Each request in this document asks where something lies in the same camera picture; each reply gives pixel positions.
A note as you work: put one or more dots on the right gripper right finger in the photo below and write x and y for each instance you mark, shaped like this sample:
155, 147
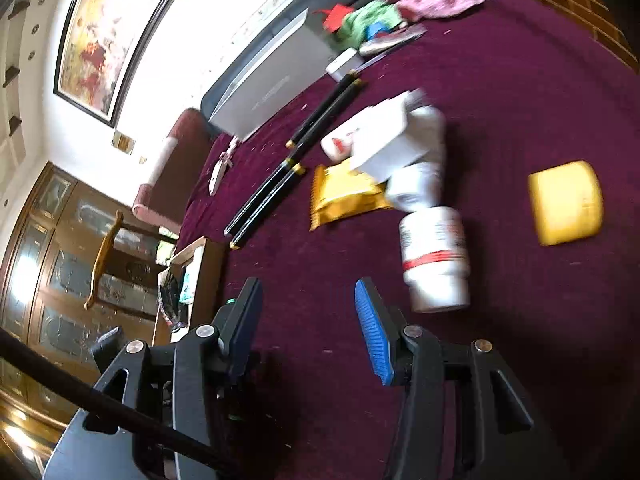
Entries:
408, 357

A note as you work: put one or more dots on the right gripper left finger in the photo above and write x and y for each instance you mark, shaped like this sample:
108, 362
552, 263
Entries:
208, 363

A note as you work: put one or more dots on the white pill bottle red band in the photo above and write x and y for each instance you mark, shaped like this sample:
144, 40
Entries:
434, 260

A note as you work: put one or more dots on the yellow foil snack packet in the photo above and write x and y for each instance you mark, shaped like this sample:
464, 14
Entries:
338, 193

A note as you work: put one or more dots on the white power adapter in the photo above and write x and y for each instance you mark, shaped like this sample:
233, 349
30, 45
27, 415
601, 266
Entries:
385, 141

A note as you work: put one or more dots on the white spray bottle red logo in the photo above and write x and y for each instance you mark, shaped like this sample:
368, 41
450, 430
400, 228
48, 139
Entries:
337, 145

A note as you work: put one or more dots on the cardboard box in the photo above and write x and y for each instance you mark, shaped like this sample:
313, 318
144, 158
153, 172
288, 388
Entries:
201, 264

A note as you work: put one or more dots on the wooden chair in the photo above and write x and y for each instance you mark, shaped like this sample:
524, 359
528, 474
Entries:
124, 266

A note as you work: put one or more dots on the maroon armchair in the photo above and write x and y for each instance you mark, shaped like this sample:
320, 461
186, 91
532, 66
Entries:
173, 172

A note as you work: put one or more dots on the wooden cabinet glass doors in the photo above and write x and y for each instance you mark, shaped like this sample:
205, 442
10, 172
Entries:
46, 275

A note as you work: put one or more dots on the white car key fob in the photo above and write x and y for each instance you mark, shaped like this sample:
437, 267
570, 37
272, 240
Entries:
223, 163

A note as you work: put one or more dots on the black marker pen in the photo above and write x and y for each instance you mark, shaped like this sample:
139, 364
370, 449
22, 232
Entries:
340, 87
257, 197
266, 207
313, 135

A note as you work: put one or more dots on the purple bed cover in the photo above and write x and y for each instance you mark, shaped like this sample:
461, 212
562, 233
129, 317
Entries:
535, 248

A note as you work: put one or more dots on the black marker pen lower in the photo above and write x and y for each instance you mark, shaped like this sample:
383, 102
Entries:
313, 135

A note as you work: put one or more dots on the black marker pen upper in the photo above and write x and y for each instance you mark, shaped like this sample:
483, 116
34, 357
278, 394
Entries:
340, 87

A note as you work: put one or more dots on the small white charger box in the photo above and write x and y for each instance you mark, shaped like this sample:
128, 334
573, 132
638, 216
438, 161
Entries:
343, 64

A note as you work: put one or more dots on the grey rectangular box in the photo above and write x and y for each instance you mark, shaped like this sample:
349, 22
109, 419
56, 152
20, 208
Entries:
288, 63

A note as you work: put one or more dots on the toothpaste tube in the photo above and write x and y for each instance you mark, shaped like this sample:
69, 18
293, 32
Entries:
382, 44

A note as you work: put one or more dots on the green cloth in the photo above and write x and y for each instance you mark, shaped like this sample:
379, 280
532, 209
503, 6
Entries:
353, 30

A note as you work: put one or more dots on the red bag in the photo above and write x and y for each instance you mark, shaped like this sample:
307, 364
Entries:
333, 18

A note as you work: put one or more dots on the framed painting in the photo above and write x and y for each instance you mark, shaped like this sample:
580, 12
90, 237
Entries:
100, 47

